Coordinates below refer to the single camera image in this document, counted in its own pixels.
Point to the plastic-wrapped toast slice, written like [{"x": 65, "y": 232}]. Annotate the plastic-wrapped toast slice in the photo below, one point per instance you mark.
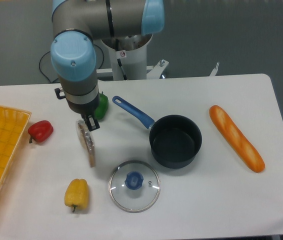
[{"x": 87, "y": 141}]

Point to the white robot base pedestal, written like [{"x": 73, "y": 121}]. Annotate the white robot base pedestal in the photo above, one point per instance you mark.
[{"x": 128, "y": 59}]

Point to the red bell pepper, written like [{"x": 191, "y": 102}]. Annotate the red bell pepper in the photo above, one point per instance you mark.
[{"x": 40, "y": 131}]

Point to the green bell pepper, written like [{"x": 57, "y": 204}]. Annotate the green bell pepper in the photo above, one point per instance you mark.
[{"x": 102, "y": 108}]

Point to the orange baguette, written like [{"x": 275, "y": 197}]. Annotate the orange baguette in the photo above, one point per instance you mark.
[{"x": 236, "y": 139}]

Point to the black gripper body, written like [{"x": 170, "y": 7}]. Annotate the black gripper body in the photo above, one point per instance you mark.
[{"x": 84, "y": 105}]

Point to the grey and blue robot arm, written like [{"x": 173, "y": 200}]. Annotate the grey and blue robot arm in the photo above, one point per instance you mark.
[{"x": 76, "y": 25}]

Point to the dark saucepan with blue handle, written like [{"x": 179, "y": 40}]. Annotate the dark saucepan with blue handle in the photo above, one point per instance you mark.
[{"x": 174, "y": 139}]

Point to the glass lid with blue knob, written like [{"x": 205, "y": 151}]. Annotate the glass lid with blue knob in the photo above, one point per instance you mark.
[{"x": 134, "y": 186}]

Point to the yellow bell pepper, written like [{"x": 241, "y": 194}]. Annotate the yellow bell pepper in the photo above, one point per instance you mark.
[{"x": 77, "y": 195}]

